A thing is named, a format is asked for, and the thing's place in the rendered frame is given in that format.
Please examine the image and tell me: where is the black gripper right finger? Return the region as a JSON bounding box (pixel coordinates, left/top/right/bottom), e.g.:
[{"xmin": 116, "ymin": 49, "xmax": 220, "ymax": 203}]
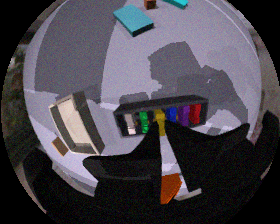
[{"xmin": 164, "ymin": 119, "xmax": 250, "ymax": 193}]

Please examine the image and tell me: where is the blue fuse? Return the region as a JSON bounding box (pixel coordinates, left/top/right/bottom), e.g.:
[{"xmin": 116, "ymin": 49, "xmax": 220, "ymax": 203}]
[{"xmin": 166, "ymin": 107, "xmax": 177, "ymax": 123}]

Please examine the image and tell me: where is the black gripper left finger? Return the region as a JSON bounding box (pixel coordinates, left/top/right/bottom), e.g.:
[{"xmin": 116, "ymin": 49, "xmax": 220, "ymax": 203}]
[{"xmin": 82, "ymin": 121, "xmax": 162, "ymax": 198}]

